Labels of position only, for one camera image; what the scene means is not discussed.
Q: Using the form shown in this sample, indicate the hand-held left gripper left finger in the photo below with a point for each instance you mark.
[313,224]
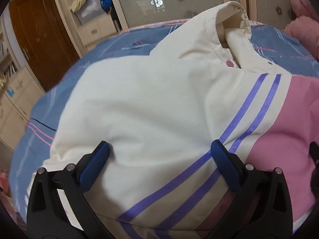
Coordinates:
[96,165]

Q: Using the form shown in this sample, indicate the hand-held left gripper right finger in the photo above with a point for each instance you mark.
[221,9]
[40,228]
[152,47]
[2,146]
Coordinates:
[225,165]

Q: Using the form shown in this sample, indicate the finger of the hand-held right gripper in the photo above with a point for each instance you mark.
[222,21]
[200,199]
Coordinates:
[315,152]

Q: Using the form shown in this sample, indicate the white and pink hooded jacket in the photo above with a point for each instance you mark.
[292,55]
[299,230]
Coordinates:
[149,99]

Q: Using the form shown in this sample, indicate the beige side cabinet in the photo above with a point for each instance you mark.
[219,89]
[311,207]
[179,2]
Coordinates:
[17,97]

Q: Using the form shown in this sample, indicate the blue plaid bed sheet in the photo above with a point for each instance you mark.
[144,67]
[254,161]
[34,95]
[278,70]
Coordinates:
[74,62]

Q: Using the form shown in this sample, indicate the brown wooden door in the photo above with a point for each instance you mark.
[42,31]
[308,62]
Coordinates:
[42,42]

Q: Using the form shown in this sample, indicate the beige wardrobe drawer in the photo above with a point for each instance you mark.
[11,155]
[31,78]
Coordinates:
[96,31]

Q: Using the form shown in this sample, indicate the blue hanging garment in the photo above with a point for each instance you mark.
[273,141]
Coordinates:
[106,1]

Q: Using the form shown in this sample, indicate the beige crumpled cloth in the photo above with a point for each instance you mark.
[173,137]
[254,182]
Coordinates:
[78,1]

